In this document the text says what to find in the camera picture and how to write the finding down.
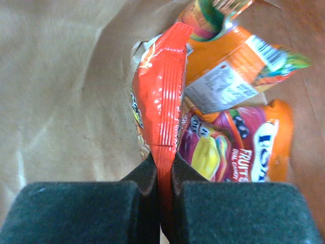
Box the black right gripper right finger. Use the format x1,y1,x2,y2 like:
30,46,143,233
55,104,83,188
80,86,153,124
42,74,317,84
172,155,322,243

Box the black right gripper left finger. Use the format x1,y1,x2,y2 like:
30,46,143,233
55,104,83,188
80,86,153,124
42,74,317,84
1,155,160,243

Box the red paper bag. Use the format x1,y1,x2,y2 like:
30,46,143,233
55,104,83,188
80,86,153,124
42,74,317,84
1,1,324,230

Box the red orange snack packet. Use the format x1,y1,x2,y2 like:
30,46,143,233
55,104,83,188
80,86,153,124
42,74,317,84
132,22,193,229

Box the orange fruit candy bag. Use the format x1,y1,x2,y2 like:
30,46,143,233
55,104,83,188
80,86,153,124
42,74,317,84
178,99,294,182

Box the orange snack bag with label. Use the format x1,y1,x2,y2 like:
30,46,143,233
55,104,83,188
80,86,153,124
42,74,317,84
178,1,310,114

